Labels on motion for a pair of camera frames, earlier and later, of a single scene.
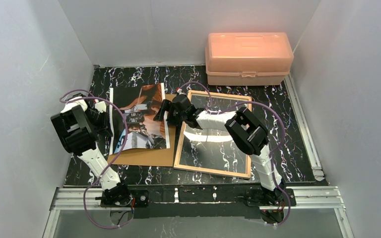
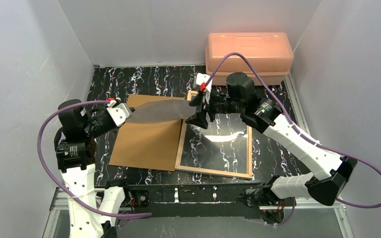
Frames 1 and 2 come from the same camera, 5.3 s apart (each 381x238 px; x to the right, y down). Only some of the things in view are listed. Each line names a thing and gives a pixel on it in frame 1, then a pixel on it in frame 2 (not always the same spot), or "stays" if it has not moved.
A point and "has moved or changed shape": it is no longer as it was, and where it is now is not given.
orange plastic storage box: [248, 58] stays
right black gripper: [169, 110] → [204, 107]
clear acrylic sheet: [212, 148] stays
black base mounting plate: [204, 202] stays
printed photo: [140, 103] has moved or changed shape
